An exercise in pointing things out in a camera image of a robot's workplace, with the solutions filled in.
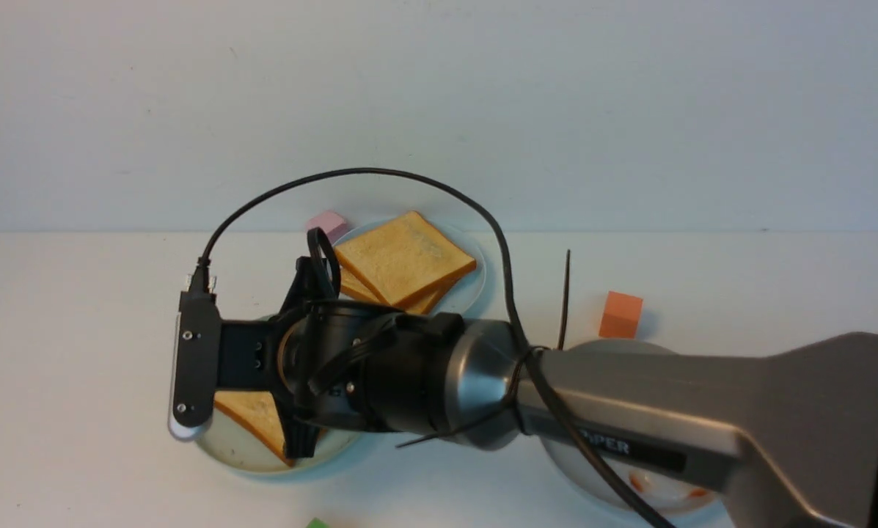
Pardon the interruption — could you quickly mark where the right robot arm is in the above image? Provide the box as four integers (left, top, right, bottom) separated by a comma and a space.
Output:
216, 262, 878, 527

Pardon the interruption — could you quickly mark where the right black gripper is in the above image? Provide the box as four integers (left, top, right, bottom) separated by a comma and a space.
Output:
219, 257, 348, 459

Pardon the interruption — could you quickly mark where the pink cube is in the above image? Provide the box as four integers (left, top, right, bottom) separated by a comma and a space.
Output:
305, 210, 351, 243

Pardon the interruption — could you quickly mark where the grey plate with eggs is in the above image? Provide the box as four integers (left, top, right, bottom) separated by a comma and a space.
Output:
540, 339, 718, 517

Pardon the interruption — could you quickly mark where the sandwich toast slice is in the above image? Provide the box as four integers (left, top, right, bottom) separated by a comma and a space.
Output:
214, 391, 297, 468

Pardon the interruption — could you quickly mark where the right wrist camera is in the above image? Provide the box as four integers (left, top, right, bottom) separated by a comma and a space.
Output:
168, 266, 223, 442

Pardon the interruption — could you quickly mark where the right camera black cable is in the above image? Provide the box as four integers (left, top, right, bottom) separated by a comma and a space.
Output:
189, 167, 674, 528

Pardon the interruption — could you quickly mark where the pale green sandwich plate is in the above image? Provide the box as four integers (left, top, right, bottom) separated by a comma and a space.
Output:
189, 315, 366, 476

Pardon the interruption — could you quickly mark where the orange cube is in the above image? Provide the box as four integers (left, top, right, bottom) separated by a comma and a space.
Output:
599, 291, 643, 339

